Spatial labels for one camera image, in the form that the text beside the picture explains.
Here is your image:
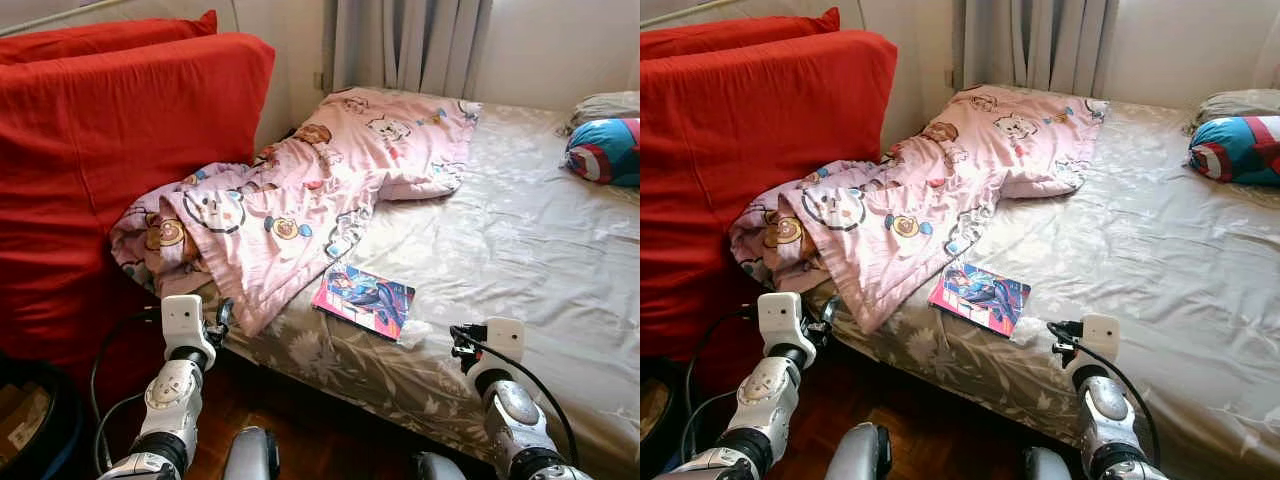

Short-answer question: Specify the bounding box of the colourful comic book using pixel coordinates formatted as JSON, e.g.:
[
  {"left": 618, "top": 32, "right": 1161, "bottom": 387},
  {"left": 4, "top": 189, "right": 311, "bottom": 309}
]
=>
[
  {"left": 312, "top": 263, "right": 417, "bottom": 342},
  {"left": 928, "top": 262, "right": 1033, "bottom": 339}
]

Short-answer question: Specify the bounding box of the bed with grey floral sheet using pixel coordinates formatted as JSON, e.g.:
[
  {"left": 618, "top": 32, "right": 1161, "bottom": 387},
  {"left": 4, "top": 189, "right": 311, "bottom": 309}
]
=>
[
  {"left": 828, "top": 95, "right": 1280, "bottom": 480},
  {"left": 215, "top": 95, "right": 641, "bottom": 480}
]

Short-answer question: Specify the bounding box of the silver robot left leg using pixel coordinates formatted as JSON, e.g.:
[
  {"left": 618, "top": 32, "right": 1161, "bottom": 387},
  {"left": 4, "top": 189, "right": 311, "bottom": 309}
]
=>
[
  {"left": 222, "top": 427, "right": 282, "bottom": 480},
  {"left": 825, "top": 422, "right": 894, "bottom": 480}
]

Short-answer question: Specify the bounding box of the silver robot leg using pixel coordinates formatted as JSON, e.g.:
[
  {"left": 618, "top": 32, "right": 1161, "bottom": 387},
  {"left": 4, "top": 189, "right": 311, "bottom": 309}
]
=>
[
  {"left": 825, "top": 422, "right": 894, "bottom": 480},
  {"left": 414, "top": 452, "right": 469, "bottom": 480},
  {"left": 1022, "top": 447, "right": 1074, "bottom": 480},
  {"left": 222, "top": 427, "right": 282, "bottom": 480}
]

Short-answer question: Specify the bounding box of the silver robot right leg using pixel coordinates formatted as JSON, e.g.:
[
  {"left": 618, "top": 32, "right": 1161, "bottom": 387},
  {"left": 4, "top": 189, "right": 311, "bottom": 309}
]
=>
[
  {"left": 1022, "top": 447, "right": 1074, "bottom": 480},
  {"left": 414, "top": 452, "right": 469, "bottom": 480}
]

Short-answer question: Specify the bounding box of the pink cartoon print quilt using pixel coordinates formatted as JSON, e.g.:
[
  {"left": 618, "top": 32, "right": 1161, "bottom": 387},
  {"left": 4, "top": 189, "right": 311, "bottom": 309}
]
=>
[
  {"left": 110, "top": 87, "right": 483, "bottom": 338},
  {"left": 730, "top": 85, "right": 1109, "bottom": 335}
]

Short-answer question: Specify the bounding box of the dark round bin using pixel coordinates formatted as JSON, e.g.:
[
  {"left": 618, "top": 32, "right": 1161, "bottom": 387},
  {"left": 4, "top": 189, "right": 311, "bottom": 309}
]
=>
[
  {"left": 640, "top": 355, "right": 693, "bottom": 480},
  {"left": 0, "top": 355, "right": 87, "bottom": 480}
]

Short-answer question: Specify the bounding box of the red fabric covered mattress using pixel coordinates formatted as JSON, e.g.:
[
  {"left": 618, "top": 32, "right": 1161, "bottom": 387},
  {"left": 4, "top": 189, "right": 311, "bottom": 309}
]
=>
[
  {"left": 0, "top": 33, "right": 277, "bottom": 376},
  {"left": 640, "top": 8, "right": 842, "bottom": 61},
  {"left": 640, "top": 30, "right": 899, "bottom": 401},
  {"left": 0, "top": 10, "right": 219, "bottom": 66}
]

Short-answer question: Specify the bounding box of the blue superhero shield pillow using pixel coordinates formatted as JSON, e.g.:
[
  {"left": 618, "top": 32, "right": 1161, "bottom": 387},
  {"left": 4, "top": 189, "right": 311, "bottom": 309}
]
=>
[
  {"left": 1188, "top": 115, "right": 1280, "bottom": 187},
  {"left": 563, "top": 117, "right": 641, "bottom": 189}
]

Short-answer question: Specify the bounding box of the grey floral pillow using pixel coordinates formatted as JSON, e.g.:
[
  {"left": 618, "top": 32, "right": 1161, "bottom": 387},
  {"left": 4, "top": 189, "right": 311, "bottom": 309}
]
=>
[
  {"left": 570, "top": 92, "right": 641, "bottom": 127},
  {"left": 1195, "top": 88, "right": 1280, "bottom": 127}
]

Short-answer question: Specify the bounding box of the grey window curtain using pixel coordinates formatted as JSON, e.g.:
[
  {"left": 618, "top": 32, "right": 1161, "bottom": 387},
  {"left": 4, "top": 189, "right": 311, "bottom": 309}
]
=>
[
  {"left": 333, "top": 0, "right": 493, "bottom": 97},
  {"left": 964, "top": 0, "right": 1120, "bottom": 99}
]

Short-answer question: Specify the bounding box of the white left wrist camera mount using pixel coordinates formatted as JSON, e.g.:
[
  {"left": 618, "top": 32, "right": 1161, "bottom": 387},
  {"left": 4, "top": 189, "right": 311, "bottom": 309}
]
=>
[
  {"left": 160, "top": 294, "right": 217, "bottom": 362},
  {"left": 757, "top": 291, "right": 817, "bottom": 362}
]

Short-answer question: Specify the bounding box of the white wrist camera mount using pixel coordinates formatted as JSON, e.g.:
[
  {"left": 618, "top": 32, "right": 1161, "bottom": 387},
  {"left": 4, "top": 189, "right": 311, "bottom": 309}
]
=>
[
  {"left": 483, "top": 317, "right": 527, "bottom": 367},
  {"left": 160, "top": 294, "right": 217, "bottom": 362},
  {"left": 1079, "top": 314, "right": 1122, "bottom": 364},
  {"left": 757, "top": 291, "right": 817, "bottom": 362}
]

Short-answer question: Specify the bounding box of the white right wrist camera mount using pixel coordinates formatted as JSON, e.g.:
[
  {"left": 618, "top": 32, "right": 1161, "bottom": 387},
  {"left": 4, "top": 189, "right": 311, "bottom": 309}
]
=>
[
  {"left": 483, "top": 317, "right": 527, "bottom": 367},
  {"left": 1079, "top": 314, "right": 1122, "bottom": 364}
]

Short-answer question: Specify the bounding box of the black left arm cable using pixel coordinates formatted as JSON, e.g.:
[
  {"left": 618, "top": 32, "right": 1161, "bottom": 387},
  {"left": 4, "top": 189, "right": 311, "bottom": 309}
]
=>
[
  {"left": 89, "top": 308, "right": 163, "bottom": 473},
  {"left": 682, "top": 306, "right": 759, "bottom": 463}
]

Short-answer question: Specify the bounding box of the white wall pipe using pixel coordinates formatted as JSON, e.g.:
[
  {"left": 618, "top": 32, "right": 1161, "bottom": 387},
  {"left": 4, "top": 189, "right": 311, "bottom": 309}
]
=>
[
  {"left": 640, "top": 0, "right": 748, "bottom": 29},
  {"left": 0, "top": 0, "right": 133, "bottom": 37}
]

